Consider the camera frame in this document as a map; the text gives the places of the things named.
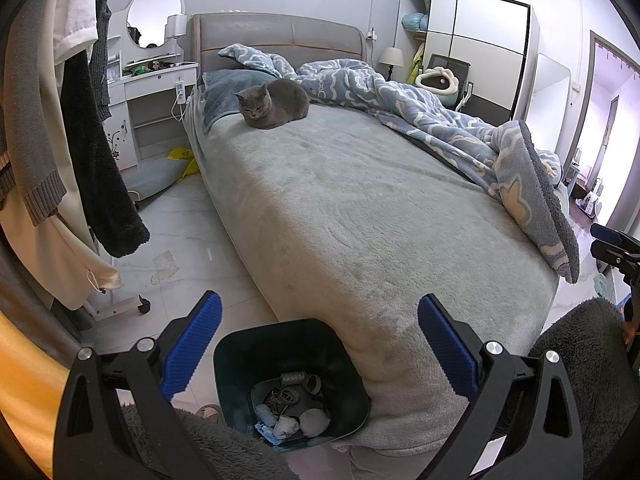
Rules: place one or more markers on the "grey cushioned stool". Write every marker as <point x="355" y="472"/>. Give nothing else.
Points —
<point x="155" y="177"/>

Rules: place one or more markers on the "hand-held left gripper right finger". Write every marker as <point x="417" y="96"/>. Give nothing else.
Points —
<point x="450" y="352"/>

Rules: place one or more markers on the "black plastic piece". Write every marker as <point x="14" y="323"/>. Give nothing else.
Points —
<point x="272" y="401"/>

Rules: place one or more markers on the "white wardrobe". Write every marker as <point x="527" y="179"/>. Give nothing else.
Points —
<point x="485" y="25"/>

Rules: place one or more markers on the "black fleece garment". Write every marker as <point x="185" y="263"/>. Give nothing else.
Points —
<point x="100" y="185"/>

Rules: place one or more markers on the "blue-grey pillow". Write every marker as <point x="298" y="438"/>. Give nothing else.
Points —
<point x="220" y="95"/>

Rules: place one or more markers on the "grey knit cardigan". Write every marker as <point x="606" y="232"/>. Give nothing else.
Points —
<point x="30" y="135"/>

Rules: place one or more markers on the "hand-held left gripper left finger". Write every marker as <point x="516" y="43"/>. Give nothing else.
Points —
<point x="192" y="345"/>

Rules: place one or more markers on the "orange curtain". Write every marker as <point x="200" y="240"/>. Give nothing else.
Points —
<point x="30" y="400"/>

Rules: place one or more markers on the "white standing panel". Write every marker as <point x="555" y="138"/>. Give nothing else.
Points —
<point x="550" y="110"/>

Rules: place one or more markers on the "white shirt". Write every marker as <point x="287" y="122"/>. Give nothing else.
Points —
<point x="75" y="10"/>

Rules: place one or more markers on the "grey bed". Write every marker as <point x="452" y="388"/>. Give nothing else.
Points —
<point x="350" y="235"/>

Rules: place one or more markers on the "yellow plastic bag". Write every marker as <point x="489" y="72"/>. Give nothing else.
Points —
<point x="182" y="155"/>

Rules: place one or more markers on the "blue wipes packet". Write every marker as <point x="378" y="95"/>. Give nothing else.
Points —
<point x="262" y="433"/>

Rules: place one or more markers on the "dark green bin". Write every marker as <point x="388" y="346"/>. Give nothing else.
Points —
<point x="235" y="360"/>

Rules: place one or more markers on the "beige coat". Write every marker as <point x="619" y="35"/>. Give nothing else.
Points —
<point x="50" y="260"/>

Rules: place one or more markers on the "blue patterned blanket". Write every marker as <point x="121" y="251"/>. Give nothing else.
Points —
<point x="425" y="105"/>

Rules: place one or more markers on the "round mirror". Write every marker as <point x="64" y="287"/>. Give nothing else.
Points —
<point x="150" y="10"/>

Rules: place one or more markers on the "white sock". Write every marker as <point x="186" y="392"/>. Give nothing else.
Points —
<point x="315" y="420"/>

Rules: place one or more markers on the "grey knit vest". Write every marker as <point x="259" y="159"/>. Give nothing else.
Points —
<point x="104" y="10"/>

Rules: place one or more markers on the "clear plastic wrap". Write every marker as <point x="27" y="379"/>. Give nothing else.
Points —
<point x="294" y="376"/>

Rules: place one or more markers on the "yellow-green item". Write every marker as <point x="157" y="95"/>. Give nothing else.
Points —
<point x="417" y="65"/>

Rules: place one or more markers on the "black office chair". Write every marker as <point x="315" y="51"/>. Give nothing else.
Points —
<point x="457" y="67"/>

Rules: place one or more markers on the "white power strip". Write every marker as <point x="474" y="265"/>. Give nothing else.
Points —
<point x="178" y="92"/>

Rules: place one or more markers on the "white dressing table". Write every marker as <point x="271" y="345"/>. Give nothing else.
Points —
<point x="155" y="85"/>

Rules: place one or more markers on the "person's right hand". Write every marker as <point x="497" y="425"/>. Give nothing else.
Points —
<point x="632" y="334"/>

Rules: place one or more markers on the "white table lamp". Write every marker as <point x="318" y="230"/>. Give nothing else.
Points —
<point x="176" y="25"/>

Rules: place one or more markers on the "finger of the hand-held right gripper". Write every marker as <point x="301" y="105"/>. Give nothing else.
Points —
<point x="605" y="232"/>
<point x="615" y="256"/>

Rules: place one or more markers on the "white clothes rack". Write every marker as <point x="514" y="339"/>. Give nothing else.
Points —
<point x="117" y="307"/>

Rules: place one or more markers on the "green cloth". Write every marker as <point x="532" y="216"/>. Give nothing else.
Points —
<point x="137" y="68"/>

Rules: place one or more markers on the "grey cat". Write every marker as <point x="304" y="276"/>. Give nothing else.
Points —
<point x="285" y="102"/>

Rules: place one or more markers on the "cream shade table lamp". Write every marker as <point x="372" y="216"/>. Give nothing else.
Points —
<point x="391" y="56"/>

